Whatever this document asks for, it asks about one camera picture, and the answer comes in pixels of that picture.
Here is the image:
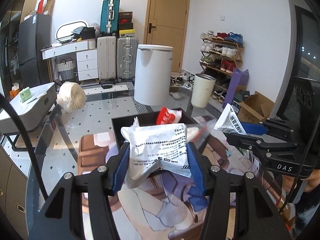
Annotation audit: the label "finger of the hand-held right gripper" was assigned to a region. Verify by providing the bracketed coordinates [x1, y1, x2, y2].
[240, 119, 297, 142]
[226, 132, 300, 156]

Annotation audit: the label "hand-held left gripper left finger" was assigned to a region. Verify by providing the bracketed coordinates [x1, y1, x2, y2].
[29, 142, 131, 240]

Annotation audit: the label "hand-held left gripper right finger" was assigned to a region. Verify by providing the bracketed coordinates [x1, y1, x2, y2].
[187, 142, 291, 240]

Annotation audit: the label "white green medicine sachet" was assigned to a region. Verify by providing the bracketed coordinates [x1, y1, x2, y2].
[214, 104, 250, 137]

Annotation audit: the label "cream rope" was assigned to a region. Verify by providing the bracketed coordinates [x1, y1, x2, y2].
[186, 122, 213, 143]

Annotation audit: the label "large white printed packet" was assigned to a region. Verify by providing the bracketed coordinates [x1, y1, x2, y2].
[121, 123, 193, 189]

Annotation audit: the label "black cardboard box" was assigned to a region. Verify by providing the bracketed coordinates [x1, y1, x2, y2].
[111, 109, 200, 155]

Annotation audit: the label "person's right forearm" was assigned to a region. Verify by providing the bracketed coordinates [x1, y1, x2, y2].
[294, 192, 320, 240]

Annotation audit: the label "person's right hand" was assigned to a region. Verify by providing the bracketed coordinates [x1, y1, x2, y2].
[282, 169, 320, 197]

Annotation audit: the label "open cardboard box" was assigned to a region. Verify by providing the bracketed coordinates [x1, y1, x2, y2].
[234, 91, 275, 123]

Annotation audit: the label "purple foam mat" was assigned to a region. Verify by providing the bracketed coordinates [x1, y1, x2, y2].
[222, 69, 249, 109]

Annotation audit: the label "red white snack bag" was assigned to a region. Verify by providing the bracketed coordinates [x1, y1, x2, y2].
[156, 107, 183, 125]

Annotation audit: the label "white cup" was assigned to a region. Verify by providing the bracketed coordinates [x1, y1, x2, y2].
[191, 73, 216, 108]

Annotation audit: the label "wooden shoe rack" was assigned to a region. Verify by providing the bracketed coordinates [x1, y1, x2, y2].
[199, 30, 244, 100]

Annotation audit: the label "rows of sneakers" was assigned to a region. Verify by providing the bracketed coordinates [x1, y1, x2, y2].
[199, 30, 244, 100]

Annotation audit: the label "scattered white sneakers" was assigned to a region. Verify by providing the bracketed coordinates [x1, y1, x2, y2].
[170, 70, 196, 91]

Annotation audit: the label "white cylindrical bin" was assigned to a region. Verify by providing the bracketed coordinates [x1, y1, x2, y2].
[134, 44, 174, 106]

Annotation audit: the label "grey white side table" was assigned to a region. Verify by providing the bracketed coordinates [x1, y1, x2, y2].
[0, 82, 57, 150]

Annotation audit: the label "silver pen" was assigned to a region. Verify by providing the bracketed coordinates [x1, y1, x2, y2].
[27, 92, 48, 103]

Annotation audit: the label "beige cabinet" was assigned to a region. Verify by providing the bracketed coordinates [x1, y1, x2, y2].
[0, 140, 33, 240]

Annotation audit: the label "white dresser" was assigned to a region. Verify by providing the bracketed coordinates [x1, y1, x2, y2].
[41, 41, 99, 84]

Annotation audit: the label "silver suitcase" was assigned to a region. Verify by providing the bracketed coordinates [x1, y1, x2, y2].
[116, 37, 139, 81]

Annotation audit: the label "white suitcase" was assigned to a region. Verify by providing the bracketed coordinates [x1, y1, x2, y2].
[97, 35, 117, 81]

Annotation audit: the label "grey white woven basket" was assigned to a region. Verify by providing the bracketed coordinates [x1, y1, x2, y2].
[56, 58, 77, 80]

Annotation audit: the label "green tissue box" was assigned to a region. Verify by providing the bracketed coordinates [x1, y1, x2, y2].
[19, 87, 32, 103]

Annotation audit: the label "orange box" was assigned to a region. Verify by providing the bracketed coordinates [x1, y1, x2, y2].
[9, 83, 20, 100]

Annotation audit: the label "wooden door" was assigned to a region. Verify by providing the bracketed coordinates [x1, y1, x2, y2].
[144, 0, 190, 73]

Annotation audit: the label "stack of shoe boxes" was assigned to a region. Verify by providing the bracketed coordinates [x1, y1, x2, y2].
[119, 29, 136, 39]

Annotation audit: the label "black bag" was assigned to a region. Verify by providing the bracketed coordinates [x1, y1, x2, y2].
[71, 26, 97, 40]

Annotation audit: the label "dark grey refrigerator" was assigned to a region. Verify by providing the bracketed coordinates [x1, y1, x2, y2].
[19, 14, 54, 87]

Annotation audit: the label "oval mirror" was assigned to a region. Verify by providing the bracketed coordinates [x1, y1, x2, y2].
[55, 19, 88, 43]

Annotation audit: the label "teal suitcase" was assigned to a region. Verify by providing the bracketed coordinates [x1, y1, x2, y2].
[100, 0, 121, 36]

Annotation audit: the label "dark glass cabinet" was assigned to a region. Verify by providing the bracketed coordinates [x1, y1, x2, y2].
[0, 10, 23, 98]

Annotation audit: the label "brown cardboard piece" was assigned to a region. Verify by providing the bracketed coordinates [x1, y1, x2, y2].
[44, 0, 56, 15]

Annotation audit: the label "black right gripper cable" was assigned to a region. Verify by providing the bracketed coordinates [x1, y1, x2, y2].
[287, 119, 320, 203]

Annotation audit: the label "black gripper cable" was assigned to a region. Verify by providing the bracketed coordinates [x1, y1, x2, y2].
[287, 119, 320, 203]
[0, 93, 48, 200]

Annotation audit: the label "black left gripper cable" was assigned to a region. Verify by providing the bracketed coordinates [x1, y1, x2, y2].
[0, 93, 48, 200]

